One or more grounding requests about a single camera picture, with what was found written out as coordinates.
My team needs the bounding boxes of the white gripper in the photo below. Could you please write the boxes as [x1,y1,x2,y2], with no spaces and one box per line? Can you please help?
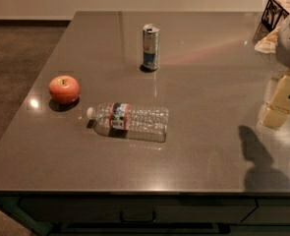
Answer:
[260,15,290,130]

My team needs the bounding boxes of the silver blue Red Bull can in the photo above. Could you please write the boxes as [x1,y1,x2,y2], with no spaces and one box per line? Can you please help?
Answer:
[143,24,160,71]

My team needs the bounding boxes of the snack bag by rack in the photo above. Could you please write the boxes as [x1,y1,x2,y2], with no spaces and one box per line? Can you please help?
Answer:
[255,27,279,54]

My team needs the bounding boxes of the clear plastic water bottle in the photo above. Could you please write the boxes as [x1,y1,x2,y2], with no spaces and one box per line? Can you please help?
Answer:
[87,102,169,143]

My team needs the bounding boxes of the red apple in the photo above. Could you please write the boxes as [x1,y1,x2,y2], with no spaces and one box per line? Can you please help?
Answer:
[48,76,80,105]

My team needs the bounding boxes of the black wire rack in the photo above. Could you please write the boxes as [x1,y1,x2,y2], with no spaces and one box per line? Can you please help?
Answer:
[261,0,290,31]

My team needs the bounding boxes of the black drawer handle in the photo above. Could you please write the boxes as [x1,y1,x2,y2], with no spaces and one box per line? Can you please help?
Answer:
[120,210,156,223]

